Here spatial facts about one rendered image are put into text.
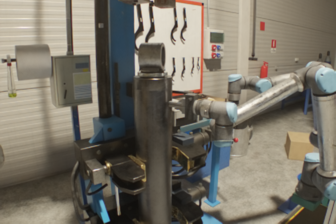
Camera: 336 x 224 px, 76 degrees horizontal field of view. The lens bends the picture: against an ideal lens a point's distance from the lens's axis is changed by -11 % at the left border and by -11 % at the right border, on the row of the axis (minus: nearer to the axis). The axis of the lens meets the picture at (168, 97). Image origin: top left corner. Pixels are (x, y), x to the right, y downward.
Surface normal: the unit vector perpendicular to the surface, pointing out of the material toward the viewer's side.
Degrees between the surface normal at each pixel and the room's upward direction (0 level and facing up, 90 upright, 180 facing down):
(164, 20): 90
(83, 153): 90
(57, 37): 90
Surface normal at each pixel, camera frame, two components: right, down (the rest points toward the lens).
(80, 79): 0.60, 0.17
